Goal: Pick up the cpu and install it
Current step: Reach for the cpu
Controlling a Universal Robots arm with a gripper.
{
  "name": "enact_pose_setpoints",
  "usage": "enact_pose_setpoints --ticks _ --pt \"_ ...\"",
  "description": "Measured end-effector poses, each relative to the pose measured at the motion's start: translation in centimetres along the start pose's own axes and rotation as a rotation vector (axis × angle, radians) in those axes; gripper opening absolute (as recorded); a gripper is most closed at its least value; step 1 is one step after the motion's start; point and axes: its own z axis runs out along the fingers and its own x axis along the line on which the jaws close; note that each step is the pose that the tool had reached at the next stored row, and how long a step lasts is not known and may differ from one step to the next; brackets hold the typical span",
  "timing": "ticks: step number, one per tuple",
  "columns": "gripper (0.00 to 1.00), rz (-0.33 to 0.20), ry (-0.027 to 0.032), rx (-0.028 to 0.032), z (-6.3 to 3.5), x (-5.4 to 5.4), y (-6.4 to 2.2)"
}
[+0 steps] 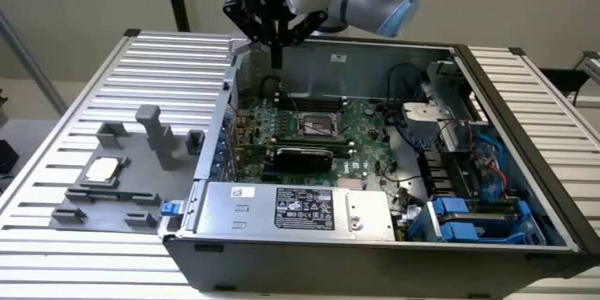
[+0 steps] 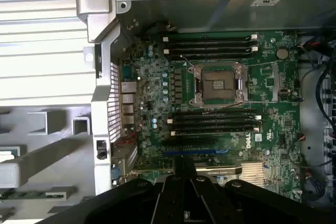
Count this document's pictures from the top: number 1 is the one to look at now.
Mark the grey metal drive cage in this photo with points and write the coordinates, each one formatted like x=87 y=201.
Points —
x=445 y=110

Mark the green motherboard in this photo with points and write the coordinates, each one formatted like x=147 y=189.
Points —
x=309 y=142

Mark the grey parts rack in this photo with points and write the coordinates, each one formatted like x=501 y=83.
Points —
x=121 y=173

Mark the blue disk bay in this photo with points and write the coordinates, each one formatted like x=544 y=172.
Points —
x=473 y=221

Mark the open black PC case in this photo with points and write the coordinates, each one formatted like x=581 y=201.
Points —
x=369 y=159

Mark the black box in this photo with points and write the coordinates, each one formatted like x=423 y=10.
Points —
x=7 y=157

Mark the black graphics card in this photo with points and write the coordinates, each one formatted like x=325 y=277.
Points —
x=304 y=157

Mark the silver power supply unit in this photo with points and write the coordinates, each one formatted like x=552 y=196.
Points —
x=295 y=210

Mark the blue case latch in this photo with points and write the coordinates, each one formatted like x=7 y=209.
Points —
x=169 y=207

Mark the CPU socket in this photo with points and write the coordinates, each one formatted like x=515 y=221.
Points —
x=315 y=123

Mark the silver CPU chip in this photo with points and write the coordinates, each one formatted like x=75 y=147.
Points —
x=104 y=169

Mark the black RAM stick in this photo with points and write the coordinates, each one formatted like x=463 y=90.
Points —
x=313 y=103

